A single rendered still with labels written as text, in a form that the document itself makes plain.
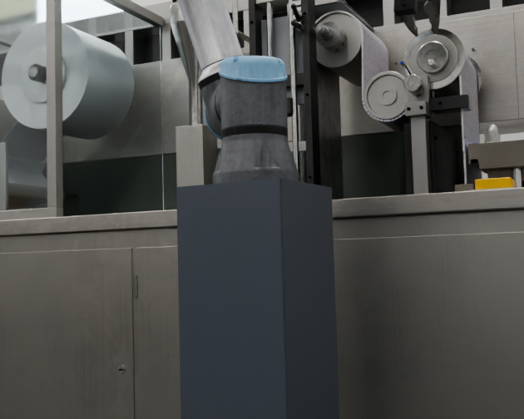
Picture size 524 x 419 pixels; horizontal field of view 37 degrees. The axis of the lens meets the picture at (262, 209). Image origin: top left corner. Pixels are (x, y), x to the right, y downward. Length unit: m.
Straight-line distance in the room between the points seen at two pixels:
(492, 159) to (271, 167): 0.71
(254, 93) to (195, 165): 0.92
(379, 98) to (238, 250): 0.83
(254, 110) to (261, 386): 0.45
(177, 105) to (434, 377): 1.35
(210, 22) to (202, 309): 0.55
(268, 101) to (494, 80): 1.05
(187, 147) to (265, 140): 0.95
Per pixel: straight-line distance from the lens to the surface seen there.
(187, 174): 2.23
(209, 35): 1.50
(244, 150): 1.30
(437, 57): 1.94
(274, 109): 1.33
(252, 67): 1.33
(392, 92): 1.96
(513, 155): 1.85
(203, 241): 1.29
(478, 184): 1.62
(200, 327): 1.29
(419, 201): 1.61
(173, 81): 2.62
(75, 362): 2.04
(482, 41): 2.29
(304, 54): 1.92
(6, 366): 2.19
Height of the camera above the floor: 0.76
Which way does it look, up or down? 4 degrees up
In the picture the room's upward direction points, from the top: 2 degrees counter-clockwise
